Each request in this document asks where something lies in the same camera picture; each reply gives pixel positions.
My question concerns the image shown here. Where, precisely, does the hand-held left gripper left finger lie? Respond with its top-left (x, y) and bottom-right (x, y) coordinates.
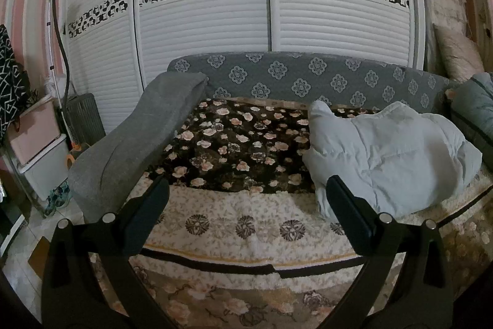
top-left (40, 177), bottom-right (171, 329)

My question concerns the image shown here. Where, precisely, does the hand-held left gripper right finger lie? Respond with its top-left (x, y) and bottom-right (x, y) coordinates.
top-left (325, 175), bottom-right (452, 329)

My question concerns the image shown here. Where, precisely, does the pale blue padded jacket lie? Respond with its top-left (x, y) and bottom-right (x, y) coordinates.
top-left (302, 100), bottom-right (483, 220)

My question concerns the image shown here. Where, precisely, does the grey folded blanket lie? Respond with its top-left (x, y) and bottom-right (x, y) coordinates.
top-left (67, 72), bottom-right (209, 224)

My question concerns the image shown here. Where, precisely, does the cream medallion blanket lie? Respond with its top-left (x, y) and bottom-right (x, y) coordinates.
top-left (88, 165), bottom-right (493, 279)

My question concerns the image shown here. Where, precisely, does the pair of sneakers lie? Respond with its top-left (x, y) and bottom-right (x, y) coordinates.
top-left (43, 180), bottom-right (72, 217)

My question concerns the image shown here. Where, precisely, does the dark floral blanket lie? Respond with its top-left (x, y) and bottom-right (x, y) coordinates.
top-left (148, 98), bottom-right (382, 195)

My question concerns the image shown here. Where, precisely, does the grey oil radiator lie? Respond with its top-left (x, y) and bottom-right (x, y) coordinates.
top-left (63, 93), bottom-right (106, 145)

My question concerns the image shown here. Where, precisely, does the white storage box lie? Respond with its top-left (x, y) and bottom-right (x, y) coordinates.
top-left (17, 134), bottom-right (74, 200)

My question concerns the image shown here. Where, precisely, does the beige rose-print blanket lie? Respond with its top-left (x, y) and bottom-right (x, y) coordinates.
top-left (87, 206), bottom-right (493, 329)

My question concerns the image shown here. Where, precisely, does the pink storage box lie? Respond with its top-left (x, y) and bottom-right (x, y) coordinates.
top-left (7, 96), bottom-right (62, 164)

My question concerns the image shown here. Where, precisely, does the grey-green padded garment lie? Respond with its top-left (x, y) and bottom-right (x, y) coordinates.
top-left (449, 72), bottom-right (493, 156)

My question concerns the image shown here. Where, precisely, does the black white-patterned cloth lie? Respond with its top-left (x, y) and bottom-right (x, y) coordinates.
top-left (0, 24), bottom-right (31, 148)

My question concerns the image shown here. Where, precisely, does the pink pillow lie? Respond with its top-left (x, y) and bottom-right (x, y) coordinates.
top-left (433, 24), bottom-right (485, 83)

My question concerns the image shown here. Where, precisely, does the white ribbed wardrobe door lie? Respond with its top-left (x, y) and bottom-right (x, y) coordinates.
top-left (62, 0), bottom-right (426, 117)

